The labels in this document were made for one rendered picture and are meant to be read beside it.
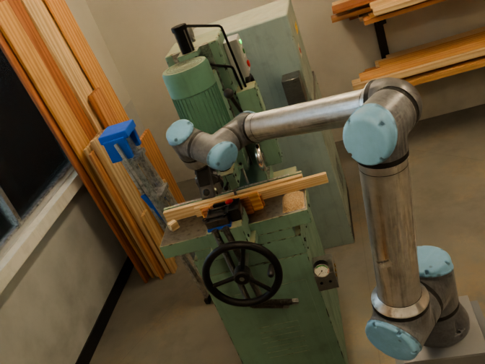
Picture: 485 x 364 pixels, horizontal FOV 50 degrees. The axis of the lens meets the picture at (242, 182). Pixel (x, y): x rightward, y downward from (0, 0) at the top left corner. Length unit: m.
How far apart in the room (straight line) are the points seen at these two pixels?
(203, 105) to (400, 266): 0.91
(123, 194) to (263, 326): 1.44
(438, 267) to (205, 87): 0.96
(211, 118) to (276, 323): 0.92
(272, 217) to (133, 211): 1.58
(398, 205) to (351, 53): 3.07
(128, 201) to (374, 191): 2.34
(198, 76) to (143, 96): 2.71
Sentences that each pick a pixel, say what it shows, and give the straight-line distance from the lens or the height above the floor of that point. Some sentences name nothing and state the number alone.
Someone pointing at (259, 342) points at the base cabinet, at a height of 0.31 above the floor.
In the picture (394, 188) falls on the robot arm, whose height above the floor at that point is 1.28.
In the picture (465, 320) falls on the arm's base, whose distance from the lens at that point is 1.75.
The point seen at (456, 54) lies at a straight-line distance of 3.89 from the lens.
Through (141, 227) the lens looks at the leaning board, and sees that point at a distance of 3.44.
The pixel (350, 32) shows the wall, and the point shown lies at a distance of 4.19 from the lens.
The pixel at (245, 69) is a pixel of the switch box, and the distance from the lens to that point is 2.18.
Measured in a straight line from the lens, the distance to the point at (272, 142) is 2.16.
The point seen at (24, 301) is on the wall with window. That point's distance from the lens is 2.93.
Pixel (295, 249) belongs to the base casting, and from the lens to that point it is 2.04.
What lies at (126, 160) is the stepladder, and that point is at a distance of 2.77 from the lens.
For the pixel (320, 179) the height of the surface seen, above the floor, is 0.92.
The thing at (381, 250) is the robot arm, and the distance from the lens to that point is 1.32.
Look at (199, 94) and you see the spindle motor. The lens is 1.86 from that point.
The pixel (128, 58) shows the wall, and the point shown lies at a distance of 4.46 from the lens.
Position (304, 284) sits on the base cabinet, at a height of 0.57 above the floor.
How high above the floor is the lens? 1.91
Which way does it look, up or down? 26 degrees down
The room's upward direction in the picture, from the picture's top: 21 degrees counter-clockwise
